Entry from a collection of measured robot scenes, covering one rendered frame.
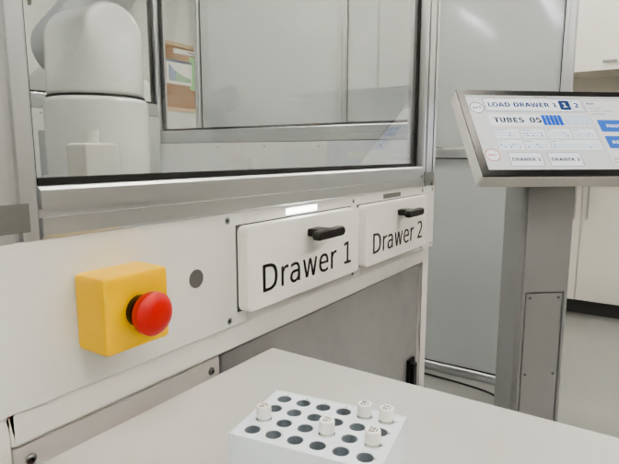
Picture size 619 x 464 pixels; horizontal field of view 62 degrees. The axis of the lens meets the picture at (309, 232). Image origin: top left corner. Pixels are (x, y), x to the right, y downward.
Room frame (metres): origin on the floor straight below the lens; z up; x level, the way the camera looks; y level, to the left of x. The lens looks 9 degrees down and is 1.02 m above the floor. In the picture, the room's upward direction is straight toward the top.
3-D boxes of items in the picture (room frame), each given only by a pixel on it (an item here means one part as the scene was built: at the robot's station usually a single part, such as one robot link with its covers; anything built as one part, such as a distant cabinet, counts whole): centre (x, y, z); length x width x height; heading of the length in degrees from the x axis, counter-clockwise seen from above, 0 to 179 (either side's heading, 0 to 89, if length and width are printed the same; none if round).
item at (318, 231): (0.74, -0.02, 0.91); 0.07 x 0.04 x 0.01; 146
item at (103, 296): (0.47, 0.17, 0.88); 0.07 x 0.05 x 0.07; 146
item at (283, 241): (0.75, 0.00, 0.87); 0.29 x 0.02 x 0.11; 146
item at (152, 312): (0.45, 0.15, 0.88); 0.04 x 0.03 x 0.04; 146
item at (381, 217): (1.02, -0.17, 0.87); 0.29 x 0.02 x 0.11; 146
